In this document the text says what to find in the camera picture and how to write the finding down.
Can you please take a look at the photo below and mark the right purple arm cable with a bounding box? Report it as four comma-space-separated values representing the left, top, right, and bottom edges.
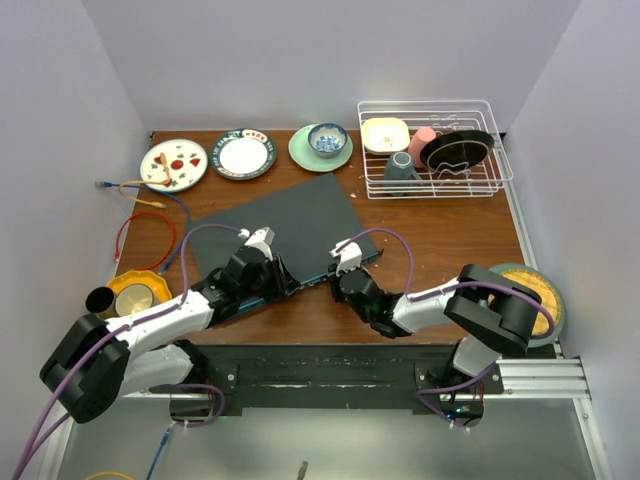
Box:
333, 227, 556, 431

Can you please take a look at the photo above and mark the blue cable on floor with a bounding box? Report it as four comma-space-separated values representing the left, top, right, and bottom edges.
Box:
144, 427, 172, 480

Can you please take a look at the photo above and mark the yellow ethernet cable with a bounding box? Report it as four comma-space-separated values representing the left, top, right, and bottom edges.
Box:
117, 149, 174, 209

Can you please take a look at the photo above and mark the blue ethernet cable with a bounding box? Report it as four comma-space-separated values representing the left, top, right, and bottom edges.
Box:
93, 179, 192, 276

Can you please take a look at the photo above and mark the yellow scalloped plate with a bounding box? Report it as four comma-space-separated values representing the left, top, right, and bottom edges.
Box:
106, 270, 172, 307

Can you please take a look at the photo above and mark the grey plate with yellow mat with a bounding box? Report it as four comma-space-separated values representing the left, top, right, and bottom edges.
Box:
490, 263, 566, 348

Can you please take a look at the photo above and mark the light green plate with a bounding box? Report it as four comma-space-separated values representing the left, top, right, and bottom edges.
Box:
288, 124, 354, 173

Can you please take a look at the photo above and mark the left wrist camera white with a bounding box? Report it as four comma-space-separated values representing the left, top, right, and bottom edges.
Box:
244, 227, 275, 261

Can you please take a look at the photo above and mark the black cup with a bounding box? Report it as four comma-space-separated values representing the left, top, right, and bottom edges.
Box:
85, 286, 117, 319

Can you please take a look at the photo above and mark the cream square plate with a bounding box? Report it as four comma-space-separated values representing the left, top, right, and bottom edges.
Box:
361, 117, 410, 155

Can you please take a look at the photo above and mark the beige bowl on yellow plate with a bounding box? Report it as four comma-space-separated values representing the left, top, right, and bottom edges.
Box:
115, 284, 156, 317

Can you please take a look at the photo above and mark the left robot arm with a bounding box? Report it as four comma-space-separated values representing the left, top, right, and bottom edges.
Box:
39, 246, 301, 423

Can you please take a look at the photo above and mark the white strawberry pattern plate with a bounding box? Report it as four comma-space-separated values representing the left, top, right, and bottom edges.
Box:
139, 139, 208, 193

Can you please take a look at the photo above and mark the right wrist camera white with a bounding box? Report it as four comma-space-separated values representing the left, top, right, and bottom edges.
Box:
329, 239, 362, 276

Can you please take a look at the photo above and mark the aluminium frame rail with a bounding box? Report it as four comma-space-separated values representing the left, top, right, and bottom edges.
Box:
40, 356, 611, 479

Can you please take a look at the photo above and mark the blue white patterned bowl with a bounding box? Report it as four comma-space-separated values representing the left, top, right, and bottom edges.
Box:
307, 123, 348, 157

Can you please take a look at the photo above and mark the grey mug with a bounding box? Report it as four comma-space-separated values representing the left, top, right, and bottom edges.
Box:
384, 151, 422, 196

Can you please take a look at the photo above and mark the pink cup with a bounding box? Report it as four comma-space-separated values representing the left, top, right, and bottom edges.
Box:
407, 127, 437, 165

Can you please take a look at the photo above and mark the black network switch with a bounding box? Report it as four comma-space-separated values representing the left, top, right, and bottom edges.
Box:
185, 172, 384, 329

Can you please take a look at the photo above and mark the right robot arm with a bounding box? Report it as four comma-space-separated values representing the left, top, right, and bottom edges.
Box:
328, 263, 555, 395

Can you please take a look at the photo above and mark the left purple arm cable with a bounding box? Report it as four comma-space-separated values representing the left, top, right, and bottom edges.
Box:
9, 223, 250, 480

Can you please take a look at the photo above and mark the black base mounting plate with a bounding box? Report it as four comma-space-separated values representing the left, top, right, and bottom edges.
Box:
149, 343, 506, 419

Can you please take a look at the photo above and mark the black round plate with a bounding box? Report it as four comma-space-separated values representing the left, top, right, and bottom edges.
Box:
420, 130, 495, 174

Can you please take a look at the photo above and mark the red ethernet cable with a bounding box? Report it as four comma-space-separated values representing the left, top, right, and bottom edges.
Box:
113, 210, 177, 271

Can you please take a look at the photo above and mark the white plate dark green rim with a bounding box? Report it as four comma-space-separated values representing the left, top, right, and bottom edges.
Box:
210, 128, 277, 181

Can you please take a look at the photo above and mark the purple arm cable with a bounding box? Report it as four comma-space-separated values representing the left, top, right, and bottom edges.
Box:
333, 227, 556, 431
9, 223, 250, 480

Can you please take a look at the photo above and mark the white wire dish rack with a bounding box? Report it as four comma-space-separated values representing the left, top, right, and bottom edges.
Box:
357, 99, 513, 200

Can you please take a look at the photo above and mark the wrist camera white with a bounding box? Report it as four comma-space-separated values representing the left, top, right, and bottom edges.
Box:
244, 227, 275, 261
329, 239, 362, 276

